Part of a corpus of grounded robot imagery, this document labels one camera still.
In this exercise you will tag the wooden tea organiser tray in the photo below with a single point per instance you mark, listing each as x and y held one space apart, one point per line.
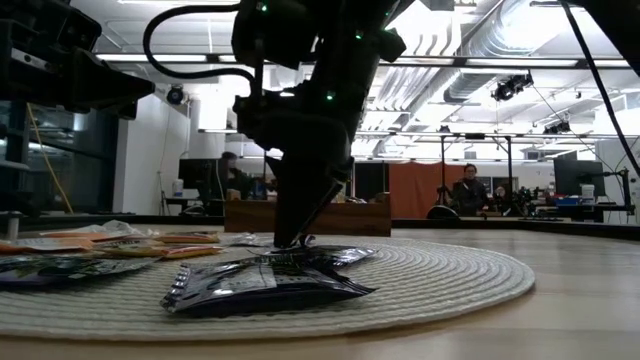
360 220

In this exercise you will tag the orange curtain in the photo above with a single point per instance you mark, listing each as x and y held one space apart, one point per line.
417 190

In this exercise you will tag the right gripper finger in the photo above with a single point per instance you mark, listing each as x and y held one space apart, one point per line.
295 200
327 210

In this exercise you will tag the black aluminium table frame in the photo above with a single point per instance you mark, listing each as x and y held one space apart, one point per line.
550 229

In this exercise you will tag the black ceiling camera cluster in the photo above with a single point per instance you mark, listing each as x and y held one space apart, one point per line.
512 86

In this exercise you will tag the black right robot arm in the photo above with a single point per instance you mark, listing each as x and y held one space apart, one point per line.
615 25

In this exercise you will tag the white round woven placemat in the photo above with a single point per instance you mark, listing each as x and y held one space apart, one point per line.
425 280

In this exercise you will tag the white cylinder foot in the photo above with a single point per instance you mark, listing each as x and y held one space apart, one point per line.
11 226

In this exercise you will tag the orange fruit tea packet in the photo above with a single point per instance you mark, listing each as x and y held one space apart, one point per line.
160 250
187 236

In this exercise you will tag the black partition panel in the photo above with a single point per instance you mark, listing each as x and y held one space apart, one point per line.
370 181

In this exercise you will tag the white container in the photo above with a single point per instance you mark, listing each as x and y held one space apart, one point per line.
587 191

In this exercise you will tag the white orange tea packet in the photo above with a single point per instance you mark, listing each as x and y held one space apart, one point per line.
45 245
100 227

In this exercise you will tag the black monitor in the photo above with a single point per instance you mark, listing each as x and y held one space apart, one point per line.
195 175
575 177

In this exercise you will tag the long ceiling light strip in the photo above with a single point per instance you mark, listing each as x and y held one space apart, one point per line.
150 58

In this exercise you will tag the black round spotlight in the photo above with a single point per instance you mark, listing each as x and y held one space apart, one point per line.
175 94

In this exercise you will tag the person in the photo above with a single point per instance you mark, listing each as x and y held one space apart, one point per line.
470 192
232 175

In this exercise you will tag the silver ventilation duct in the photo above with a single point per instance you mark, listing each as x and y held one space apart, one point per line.
500 35

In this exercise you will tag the black background rig frame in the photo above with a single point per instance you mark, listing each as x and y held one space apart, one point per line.
442 155

